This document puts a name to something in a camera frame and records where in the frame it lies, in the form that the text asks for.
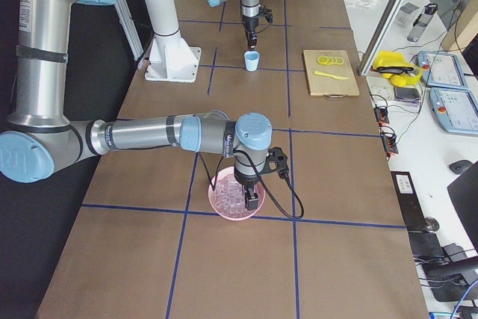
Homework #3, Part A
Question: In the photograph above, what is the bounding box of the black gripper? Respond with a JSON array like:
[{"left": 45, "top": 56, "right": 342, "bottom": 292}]
[
  {"left": 234, "top": 173, "right": 259, "bottom": 211},
  {"left": 241, "top": 15, "right": 259, "bottom": 51}
]

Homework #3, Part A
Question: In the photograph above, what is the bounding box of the light blue plastic cup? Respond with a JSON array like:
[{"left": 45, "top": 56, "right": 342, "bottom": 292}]
[{"left": 243, "top": 50, "right": 260, "bottom": 72}]

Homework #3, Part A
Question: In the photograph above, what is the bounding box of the clear ice cubes pile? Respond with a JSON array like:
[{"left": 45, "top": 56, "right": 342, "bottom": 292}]
[{"left": 211, "top": 172, "right": 263, "bottom": 215}]

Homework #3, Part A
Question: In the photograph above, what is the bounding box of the pink bowl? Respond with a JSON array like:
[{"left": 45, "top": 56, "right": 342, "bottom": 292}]
[{"left": 207, "top": 165, "right": 267, "bottom": 222}]

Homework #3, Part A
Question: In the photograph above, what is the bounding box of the top lemon slice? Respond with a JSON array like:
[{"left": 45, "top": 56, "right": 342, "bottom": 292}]
[{"left": 317, "top": 56, "right": 330, "bottom": 65}]

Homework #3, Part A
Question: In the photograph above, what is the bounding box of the yellow plastic knife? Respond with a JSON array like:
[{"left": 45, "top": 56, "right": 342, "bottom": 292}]
[{"left": 314, "top": 70, "right": 349, "bottom": 80}]

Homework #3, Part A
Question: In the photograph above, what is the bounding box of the bamboo cutting board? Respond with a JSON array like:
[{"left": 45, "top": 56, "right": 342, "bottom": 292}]
[{"left": 302, "top": 49, "right": 360, "bottom": 99}]

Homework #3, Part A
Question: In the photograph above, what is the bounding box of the yellow bag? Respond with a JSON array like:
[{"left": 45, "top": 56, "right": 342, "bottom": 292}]
[{"left": 372, "top": 51, "right": 423, "bottom": 87}]

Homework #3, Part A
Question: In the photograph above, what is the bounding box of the grey water bottle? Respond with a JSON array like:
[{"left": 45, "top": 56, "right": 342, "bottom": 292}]
[{"left": 407, "top": 2, "right": 438, "bottom": 43}]

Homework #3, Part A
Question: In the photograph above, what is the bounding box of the upper teach pendant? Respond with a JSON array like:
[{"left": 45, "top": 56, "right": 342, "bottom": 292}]
[{"left": 417, "top": 51, "right": 468, "bottom": 90}]

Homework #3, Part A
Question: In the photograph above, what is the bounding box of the teach pendant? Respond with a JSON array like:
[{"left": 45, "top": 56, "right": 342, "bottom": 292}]
[
  {"left": 417, "top": 51, "right": 468, "bottom": 90},
  {"left": 429, "top": 87, "right": 478, "bottom": 136}
]

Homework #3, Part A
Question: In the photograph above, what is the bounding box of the lower teach pendant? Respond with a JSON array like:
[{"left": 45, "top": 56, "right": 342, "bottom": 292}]
[{"left": 429, "top": 87, "right": 478, "bottom": 136}]

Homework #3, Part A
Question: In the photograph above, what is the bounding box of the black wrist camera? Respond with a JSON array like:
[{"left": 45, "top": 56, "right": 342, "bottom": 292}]
[{"left": 261, "top": 146, "right": 289, "bottom": 180}]

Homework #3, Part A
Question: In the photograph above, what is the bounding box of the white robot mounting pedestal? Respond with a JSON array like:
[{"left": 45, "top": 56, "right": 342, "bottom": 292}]
[{"left": 145, "top": 0, "right": 202, "bottom": 83}]

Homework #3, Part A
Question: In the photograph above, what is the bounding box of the aluminium frame post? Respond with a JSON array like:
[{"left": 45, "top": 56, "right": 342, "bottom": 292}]
[{"left": 357, "top": 0, "right": 403, "bottom": 76}]

